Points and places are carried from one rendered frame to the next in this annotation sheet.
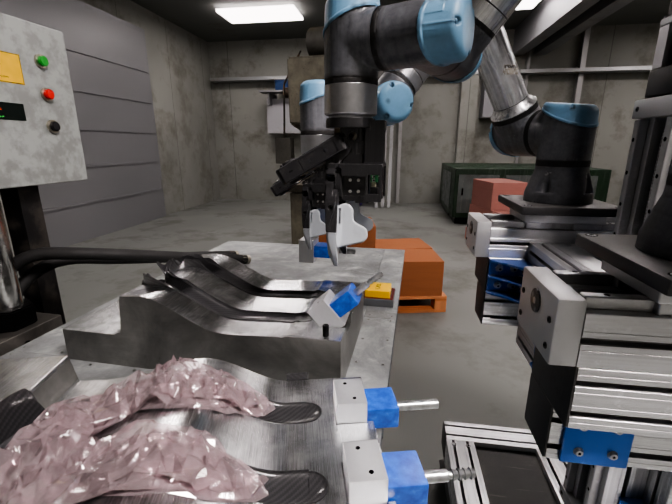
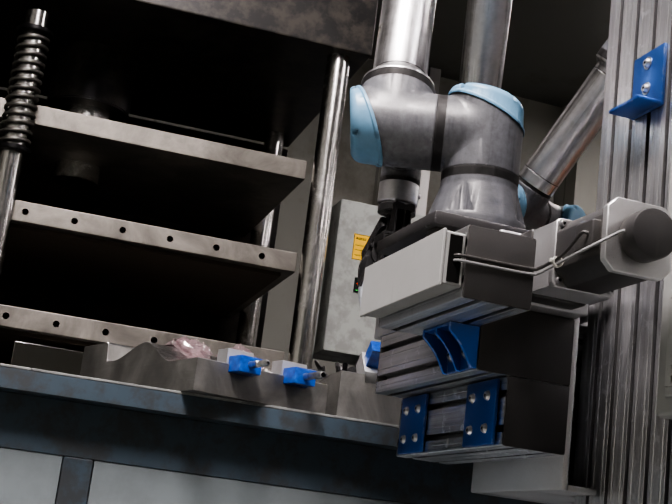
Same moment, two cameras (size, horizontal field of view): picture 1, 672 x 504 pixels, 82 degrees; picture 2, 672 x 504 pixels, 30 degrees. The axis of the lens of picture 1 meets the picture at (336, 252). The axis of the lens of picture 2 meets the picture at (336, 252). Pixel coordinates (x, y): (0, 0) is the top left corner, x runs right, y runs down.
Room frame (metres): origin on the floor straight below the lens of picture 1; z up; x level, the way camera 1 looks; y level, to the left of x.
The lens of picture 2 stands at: (-0.51, -1.98, 0.55)
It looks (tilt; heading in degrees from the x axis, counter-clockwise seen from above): 14 degrees up; 63
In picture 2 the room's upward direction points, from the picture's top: 7 degrees clockwise
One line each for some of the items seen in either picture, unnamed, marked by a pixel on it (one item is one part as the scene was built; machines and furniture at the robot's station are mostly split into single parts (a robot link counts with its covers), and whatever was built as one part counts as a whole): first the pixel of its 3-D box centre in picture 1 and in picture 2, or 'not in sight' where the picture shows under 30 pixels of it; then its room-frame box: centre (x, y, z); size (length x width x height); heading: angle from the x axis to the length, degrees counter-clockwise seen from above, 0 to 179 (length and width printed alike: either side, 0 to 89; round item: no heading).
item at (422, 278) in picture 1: (369, 257); not in sight; (2.91, -0.26, 0.32); 1.15 x 0.92 x 0.64; 83
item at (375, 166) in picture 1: (355, 162); (394, 237); (0.58, -0.03, 1.15); 0.09 x 0.08 x 0.12; 78
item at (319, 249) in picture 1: (328, 250); not in sight; (0.89, 0.02, 0.93); 0.13 x 0.05 x 0.05; 78
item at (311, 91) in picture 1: (318, 108); not in sight; (0.90, 0.04, 1.25); 0.09 x 0.08 x 0.11; 109
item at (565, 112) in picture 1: (564, 130); not in sight; (0.96, -0.55, 1.20); 0.13 x 0.12 x 0.14; 19
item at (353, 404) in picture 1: (386, 406); (302, 377); (0.41, -0.06, 0.86); 0.13 x 0.05 x 0.05; 96
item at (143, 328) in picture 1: (227, 307); (365, 405); (0.70, 0.21, 0.87); 0.50 x 0.26 x 0.14; 78
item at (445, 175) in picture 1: (509, 190); not in sight; (6.61, -2.97, 0.42); 2.13 x 1.94 x 0.84; 81
